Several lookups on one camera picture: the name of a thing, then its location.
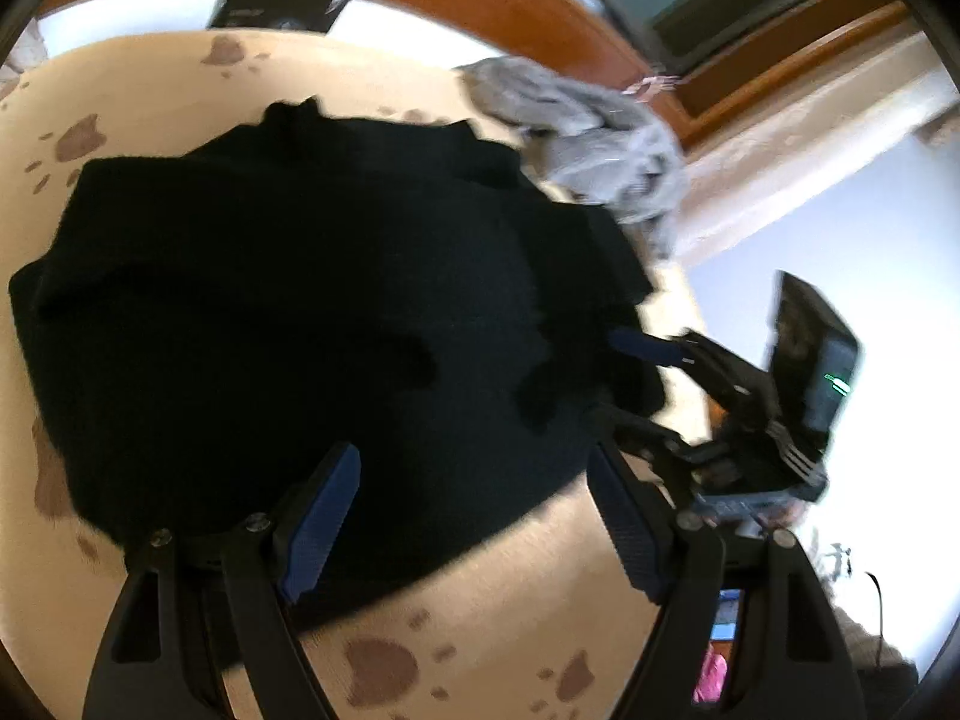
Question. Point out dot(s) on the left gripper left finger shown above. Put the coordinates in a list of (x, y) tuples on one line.
[(158, 656)]

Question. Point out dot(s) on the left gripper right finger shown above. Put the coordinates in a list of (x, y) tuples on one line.
[(788, 658)]

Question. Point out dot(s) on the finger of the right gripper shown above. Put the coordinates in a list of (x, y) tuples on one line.
[(642, 437), (746, 393)]

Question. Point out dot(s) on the black knit sweater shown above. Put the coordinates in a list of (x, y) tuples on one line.
[(207, 332)]

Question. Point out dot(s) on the maroon cloth on floor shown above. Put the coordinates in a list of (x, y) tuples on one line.
[(712, 678)]

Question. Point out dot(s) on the yellow paw print blanket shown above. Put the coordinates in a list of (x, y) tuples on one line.
[(540, 623)]

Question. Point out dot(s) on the right beige curtain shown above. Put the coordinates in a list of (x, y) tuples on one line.
[(810, 136)]

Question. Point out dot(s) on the grey garment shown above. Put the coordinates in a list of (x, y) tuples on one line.
[(598, 145)]

